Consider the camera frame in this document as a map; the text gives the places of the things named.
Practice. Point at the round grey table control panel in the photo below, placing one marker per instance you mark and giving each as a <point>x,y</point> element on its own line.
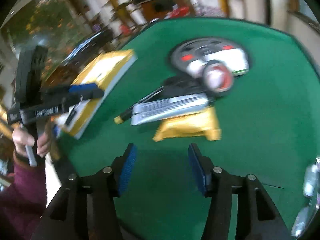
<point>190,47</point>

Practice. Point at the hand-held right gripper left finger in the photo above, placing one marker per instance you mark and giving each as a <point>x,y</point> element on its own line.
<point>127,170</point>

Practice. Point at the silver squeeze tube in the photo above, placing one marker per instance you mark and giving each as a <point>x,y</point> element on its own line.
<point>165,108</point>

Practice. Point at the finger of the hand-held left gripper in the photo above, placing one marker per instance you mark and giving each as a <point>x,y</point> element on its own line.
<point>82,88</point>

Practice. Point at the black glossy table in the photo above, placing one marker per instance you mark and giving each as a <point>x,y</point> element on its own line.
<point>85,42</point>

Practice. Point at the person's left hand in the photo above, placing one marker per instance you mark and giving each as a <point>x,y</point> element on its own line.
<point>22,137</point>

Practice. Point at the chrome metal fitting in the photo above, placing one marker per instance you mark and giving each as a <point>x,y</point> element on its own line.
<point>310,180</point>

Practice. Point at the yellow packet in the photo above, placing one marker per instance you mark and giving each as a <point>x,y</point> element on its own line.
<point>190,127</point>

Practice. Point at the black marker pen yellow cap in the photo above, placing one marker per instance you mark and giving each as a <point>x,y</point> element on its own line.
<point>123,116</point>

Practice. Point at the red plastic bag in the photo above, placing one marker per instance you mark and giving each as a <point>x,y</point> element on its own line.
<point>178,11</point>

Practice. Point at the person's left forearm maroon sleeve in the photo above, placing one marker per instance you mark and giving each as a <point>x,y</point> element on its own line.
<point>22,200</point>

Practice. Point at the floral wall panel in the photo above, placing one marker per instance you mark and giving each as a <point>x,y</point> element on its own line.
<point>37,25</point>

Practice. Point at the black tape roll red core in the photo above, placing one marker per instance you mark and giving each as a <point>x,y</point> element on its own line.
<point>225,81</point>

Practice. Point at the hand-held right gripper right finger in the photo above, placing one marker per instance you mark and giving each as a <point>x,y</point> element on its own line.
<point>197,170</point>

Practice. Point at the yellow-taped white foam tray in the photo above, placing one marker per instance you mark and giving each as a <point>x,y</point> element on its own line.
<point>110,67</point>

